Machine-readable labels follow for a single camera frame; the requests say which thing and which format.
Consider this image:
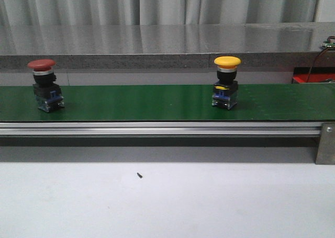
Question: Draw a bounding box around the yellow mushroom push button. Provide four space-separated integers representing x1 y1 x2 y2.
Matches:
212 56 241 110

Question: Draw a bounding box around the red mushroom push button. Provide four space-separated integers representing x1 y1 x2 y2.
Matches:
27 59 64 112

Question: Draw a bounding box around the green conveyor belt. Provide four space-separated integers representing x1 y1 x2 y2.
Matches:
1 84 334 122

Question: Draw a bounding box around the red plastic tray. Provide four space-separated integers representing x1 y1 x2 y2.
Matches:
292 73 334 84

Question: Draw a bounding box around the small green circuit board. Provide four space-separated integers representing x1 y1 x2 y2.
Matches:
320 38 335 50

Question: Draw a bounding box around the grey pleated curtain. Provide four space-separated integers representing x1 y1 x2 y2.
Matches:
1 0 318 26

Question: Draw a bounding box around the aluminium conveyor side rail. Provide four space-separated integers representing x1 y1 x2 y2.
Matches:
1 121 323 137

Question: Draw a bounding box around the metal conveyor support bracket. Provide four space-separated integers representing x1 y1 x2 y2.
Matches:
315 122 335 165

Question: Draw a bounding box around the red and black wire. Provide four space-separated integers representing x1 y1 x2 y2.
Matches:
306 36 335 84

